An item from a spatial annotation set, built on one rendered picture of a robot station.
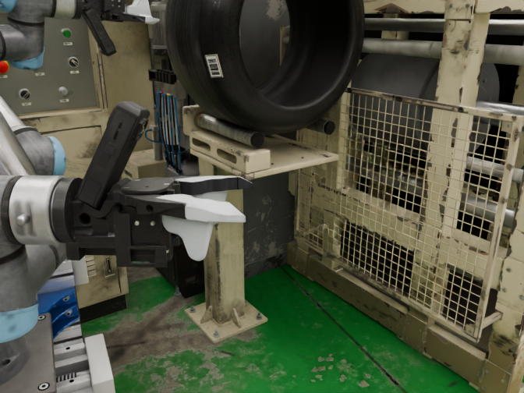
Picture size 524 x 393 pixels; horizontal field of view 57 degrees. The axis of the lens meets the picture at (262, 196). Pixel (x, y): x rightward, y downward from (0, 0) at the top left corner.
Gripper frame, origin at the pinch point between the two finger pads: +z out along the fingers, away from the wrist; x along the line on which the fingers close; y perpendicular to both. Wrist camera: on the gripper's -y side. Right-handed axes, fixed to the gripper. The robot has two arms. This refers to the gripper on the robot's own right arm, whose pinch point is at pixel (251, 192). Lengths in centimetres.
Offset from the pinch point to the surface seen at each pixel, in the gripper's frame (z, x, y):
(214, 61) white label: -13, -78, -17
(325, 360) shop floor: 23, -115, 92
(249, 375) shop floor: -6, -107, 93
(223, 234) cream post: -17, -129, 46
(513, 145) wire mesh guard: 64, -76, 4
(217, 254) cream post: -20, -129, 54
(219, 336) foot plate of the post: -19, -127, 89
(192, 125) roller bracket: -25, -114, 3
